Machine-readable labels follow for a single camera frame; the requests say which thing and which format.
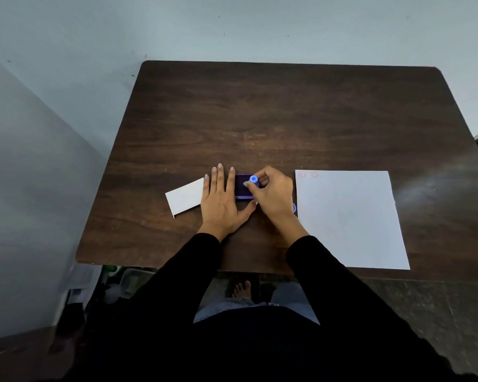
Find person's right hand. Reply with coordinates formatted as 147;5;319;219
243;166;300;228

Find person's left hand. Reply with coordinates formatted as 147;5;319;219
198;163;259;242

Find purple ink pad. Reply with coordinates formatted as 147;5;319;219
234;174;259;200

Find person's right forearm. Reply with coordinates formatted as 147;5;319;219
270;216;367;319

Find person's left forearm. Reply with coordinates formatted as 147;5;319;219
135;228;224;319

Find small white card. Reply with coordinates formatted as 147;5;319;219
165;177;206;218

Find person's bare foot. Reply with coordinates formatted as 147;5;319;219
231;280;252;301

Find large white paper sheet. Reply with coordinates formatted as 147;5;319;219
295;170;411;271

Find person's blue jeans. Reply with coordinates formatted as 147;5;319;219
193;281;321;326

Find grey box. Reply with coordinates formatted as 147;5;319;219
119;268;157;301

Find person's black shirt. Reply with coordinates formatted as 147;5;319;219
64;302;478;382

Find white papers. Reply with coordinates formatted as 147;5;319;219
66;264;103;303

